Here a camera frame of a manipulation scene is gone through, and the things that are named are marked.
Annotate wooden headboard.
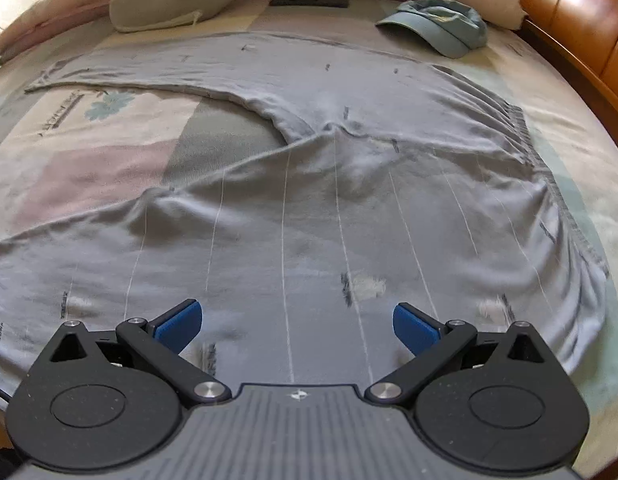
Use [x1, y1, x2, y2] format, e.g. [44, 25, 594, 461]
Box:
[521, 0, 618, 147]

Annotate grey striped pants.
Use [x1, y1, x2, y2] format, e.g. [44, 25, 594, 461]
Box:
[0, 30, 612, 391]

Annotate blue baseball cap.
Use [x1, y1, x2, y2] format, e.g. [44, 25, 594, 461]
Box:
[376, 0, 488, 58]

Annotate black phone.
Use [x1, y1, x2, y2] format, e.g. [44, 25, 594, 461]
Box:
[269, 0, 349, 9]

